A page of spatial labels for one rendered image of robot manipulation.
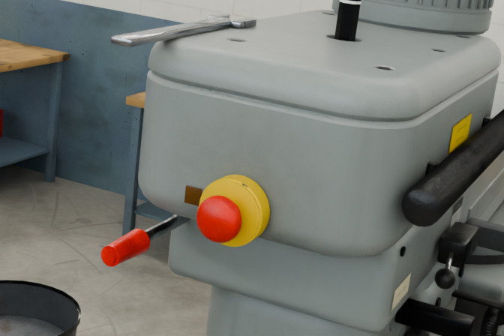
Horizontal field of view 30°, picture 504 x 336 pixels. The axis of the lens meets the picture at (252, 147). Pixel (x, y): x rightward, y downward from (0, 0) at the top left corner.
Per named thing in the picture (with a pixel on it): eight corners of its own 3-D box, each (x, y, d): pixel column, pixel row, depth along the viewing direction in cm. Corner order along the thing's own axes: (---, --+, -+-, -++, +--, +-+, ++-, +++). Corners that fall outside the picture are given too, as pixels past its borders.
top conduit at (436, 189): (437, 232, 78) (444, 192, 77) (388, 220, 79) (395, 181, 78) (524, 135, 118) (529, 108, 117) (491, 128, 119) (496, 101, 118)
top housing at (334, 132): (376, 279, 78) (408, 91, 73) (109, 204, 88) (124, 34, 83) (487, 163, 119) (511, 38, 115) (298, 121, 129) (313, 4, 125)
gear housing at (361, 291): (382, 343, 89) (400, 244, 86) (160, 274, 98) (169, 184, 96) (460, 243, 119) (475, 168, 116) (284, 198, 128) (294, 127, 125)
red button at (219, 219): (232, 251, 77) (237, 205, 76) (189, 239, 79) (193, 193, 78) (248, 240, 80) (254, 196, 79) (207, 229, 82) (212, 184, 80)
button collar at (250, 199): (256, 255, 80) (265, 187, 78) (194, 237, 82) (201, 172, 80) (266, 248, 81) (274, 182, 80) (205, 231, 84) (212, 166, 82)
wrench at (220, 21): (141, 49, 77) (142, 40, 77) (99, 42, 78) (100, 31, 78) (256, 25, 99) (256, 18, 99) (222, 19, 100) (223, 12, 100)
